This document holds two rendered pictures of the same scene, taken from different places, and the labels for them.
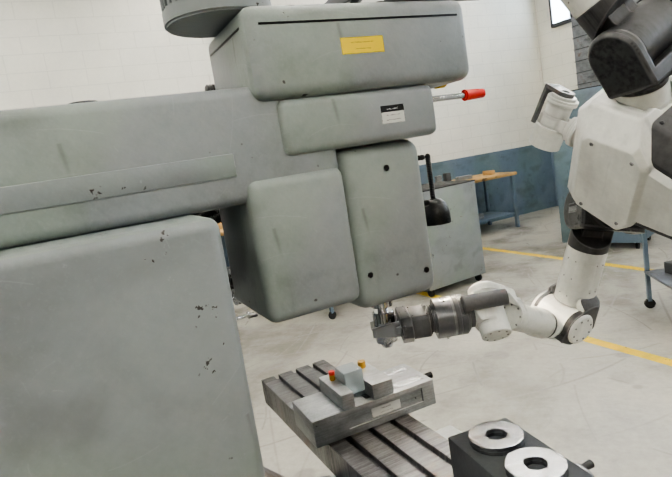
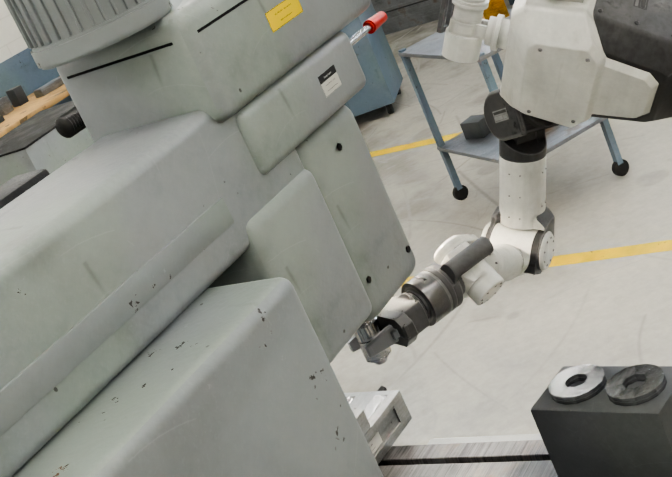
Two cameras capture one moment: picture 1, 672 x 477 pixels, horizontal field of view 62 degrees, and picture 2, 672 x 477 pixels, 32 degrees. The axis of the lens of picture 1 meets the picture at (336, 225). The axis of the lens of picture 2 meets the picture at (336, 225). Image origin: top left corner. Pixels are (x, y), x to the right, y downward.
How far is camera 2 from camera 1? 0.97 m
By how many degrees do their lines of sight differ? 28
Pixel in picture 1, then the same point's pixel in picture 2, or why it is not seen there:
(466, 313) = (456, 281)
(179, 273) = (287, 348)
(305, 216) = (304, 239)
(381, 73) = (309, 38)
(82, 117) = (91, 220)
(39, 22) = not seen: outside the picture
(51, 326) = (223, 456)
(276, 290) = not seen: hidden behind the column
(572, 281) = (522, 199)
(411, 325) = (410, 321)
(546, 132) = (466, 42)
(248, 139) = (227, 173)
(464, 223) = not seen: hidden behind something
